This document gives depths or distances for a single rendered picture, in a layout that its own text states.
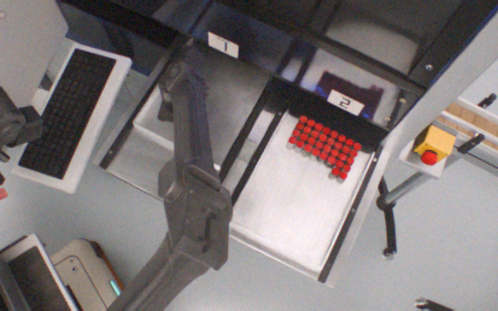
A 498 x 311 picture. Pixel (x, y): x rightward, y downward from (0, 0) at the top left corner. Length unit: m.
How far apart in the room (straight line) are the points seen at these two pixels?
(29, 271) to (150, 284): 0.48
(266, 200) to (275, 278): 0.90
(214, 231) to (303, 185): 0.61
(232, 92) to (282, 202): 0.34
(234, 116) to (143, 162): 0.27
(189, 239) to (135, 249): 1.50
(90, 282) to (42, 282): 0.77
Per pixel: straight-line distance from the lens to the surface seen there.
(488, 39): 0.84
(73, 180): 1.31
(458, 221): 2.33
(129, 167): 1.21
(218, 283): 2.01
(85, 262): 1.81
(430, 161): 1.17
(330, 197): 1.19
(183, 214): 0.58
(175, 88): 0.90
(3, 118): 0.77
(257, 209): 1.15
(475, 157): 1.39
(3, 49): 1.28
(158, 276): 0.60
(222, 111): 1.24
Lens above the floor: 2.00
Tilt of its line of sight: 70 degrees down
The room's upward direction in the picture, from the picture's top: 9 degrees clockwise
